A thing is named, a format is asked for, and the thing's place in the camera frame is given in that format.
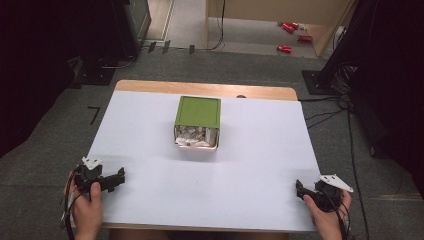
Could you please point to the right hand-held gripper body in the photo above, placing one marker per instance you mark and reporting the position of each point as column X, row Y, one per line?
column 328, row 198

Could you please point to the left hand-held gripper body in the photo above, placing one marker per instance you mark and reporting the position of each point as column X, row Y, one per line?
column 87, row 175

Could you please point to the green box case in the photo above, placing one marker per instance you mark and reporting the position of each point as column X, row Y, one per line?
column 198, row 111

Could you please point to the person's right hand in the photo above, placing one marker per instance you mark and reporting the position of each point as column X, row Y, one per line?
column 328, row 221

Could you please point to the person's left hand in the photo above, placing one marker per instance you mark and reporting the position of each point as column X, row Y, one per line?
column 86, row 213

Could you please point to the white paper sheet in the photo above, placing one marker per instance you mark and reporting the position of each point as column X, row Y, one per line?
column 150, row 133

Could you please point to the black corner tape mark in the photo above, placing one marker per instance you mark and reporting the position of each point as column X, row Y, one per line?
column 95, row 114

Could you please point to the pile of white packets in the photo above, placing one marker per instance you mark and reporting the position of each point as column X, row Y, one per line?
column 195, row 136

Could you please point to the dark table grommet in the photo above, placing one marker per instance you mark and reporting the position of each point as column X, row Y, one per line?
column 240, row 96

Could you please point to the black curtain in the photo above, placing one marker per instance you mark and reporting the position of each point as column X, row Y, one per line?
column 40, row 66
column 390, row 83

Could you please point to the wooden table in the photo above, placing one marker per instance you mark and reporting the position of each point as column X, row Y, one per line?
column 200, row 88

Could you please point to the red can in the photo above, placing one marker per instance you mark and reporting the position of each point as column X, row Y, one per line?
column 295, row 25
column 284, row 49
column 305, row 38
column 288, row 28

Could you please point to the dark glass cabinet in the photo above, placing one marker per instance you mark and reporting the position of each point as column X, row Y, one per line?
column 131, row 26

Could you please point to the light wooden cabinet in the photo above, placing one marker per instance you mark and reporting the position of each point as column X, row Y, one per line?
column 283, row 10

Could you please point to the black stand base plate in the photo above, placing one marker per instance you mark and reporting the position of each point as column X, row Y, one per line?
column 315, row 83
column 95, row 76

